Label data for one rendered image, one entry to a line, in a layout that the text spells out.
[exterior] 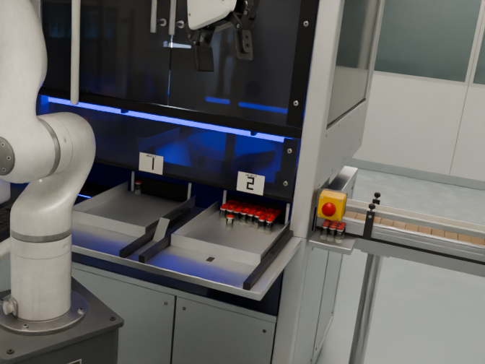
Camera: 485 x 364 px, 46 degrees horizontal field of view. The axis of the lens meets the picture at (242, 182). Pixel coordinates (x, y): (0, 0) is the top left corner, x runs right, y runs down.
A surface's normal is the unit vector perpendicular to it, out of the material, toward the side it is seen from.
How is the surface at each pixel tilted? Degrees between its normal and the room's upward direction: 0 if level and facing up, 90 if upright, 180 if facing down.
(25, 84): 60
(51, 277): 90
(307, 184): 90
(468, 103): 90
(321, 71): 90
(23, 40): 76
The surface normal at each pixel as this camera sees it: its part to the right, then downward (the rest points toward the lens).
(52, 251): 0.61, 0.29
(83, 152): 0.87, 0.31
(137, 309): -0.34, 0.24
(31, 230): 0.00, 0.27
